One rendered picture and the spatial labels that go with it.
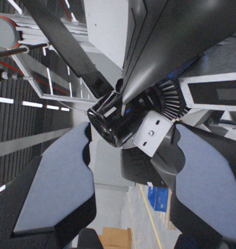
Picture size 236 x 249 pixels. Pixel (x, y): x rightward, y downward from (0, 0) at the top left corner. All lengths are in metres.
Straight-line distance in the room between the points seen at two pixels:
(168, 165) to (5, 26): 1.09
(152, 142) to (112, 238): 8.00
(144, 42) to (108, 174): 7.60
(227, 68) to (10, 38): 1.09
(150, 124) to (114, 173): 7.33
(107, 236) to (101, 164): 2.90
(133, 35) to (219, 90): 0.18
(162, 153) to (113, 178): 7.43
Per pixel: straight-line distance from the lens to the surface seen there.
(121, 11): 0.60
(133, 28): 0.20
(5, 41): 1.22
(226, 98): 0.33
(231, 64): 0.33
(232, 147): 0.33
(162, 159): 0.36
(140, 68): 0.19
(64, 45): 0.44
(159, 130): 0.37
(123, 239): 8.29
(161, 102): 0.40
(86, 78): 0.40
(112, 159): 7.50
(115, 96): 0.37
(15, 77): 0.39
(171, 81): 0.39
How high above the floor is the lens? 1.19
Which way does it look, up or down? level
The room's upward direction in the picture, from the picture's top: 83 degrees counter-clockwise
